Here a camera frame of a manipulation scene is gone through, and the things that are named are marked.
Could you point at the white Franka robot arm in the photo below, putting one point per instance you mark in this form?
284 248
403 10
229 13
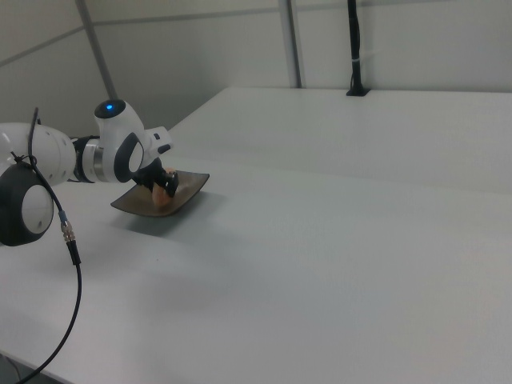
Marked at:
60 168

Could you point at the brown square ceramic plate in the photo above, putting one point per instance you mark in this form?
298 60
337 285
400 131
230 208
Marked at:
192 186

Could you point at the grey aluminium frame post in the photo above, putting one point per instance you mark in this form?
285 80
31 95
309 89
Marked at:
98 52
294 44

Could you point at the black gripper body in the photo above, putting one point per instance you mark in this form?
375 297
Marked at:
150 174

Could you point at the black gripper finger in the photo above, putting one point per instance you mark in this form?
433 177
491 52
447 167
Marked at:
171 186

